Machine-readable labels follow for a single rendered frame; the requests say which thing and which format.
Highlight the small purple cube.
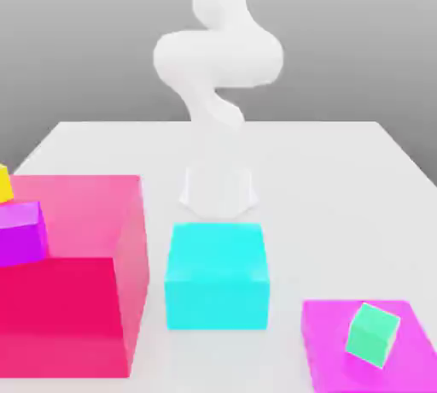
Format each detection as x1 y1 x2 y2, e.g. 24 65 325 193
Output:
0 200 50 268

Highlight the small yellow cube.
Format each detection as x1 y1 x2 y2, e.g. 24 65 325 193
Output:
0 163 15 204

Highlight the small green cube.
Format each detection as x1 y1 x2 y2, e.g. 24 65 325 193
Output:
345 302 401 370

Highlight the large cyan box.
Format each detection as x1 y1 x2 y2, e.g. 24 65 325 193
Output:
163 222 271 331

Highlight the large pink box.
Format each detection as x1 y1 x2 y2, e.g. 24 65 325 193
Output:
0 174 151 379

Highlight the large magenta box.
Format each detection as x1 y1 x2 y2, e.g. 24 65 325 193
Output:
300 299 437 393

